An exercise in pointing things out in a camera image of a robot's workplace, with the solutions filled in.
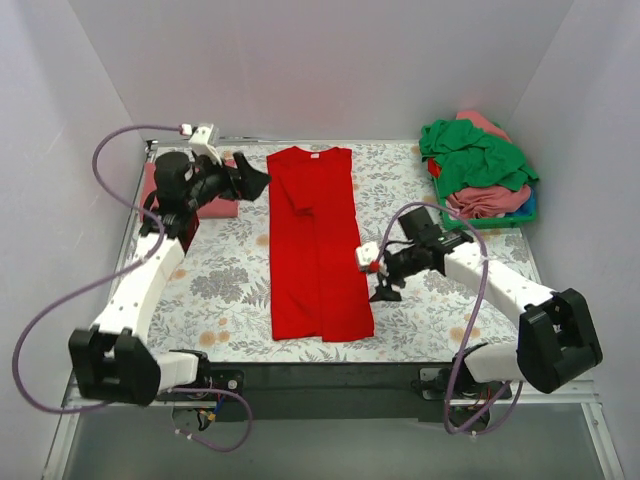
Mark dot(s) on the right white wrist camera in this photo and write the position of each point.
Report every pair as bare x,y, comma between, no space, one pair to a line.
367,257

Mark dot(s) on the green crumpled t shirt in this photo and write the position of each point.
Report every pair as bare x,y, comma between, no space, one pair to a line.
470,157

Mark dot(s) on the floral patterned table mat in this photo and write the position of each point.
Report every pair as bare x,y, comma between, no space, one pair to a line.
218,299

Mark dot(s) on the green plastic basket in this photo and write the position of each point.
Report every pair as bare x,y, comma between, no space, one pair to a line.
452,221

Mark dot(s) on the folded pink t shirt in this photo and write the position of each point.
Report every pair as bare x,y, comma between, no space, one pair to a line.
216,209

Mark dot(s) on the red t shirt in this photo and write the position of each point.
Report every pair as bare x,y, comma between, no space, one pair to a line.
317,289

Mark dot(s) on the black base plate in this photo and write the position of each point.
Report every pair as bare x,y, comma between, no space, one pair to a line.
310,391

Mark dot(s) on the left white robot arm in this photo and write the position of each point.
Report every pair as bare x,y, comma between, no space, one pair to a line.
110,359

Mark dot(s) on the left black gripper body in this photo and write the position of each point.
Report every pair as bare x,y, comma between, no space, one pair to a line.
238,175

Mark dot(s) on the blue crumpled garment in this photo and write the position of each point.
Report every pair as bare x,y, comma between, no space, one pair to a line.
528,208

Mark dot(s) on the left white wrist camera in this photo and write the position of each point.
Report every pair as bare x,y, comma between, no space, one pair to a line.
202,140

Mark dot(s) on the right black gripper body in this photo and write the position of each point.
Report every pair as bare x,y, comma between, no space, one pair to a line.
386,273

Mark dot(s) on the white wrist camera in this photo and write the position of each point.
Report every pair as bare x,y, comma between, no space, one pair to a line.
367,257
202,140

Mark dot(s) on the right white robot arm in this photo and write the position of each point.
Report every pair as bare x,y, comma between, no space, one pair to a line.
557,341

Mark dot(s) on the red garment in basket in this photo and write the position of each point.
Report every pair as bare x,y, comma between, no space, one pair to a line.
433,168

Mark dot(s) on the pink crumpled t shirt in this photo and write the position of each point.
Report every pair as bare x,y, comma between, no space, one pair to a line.
490,202

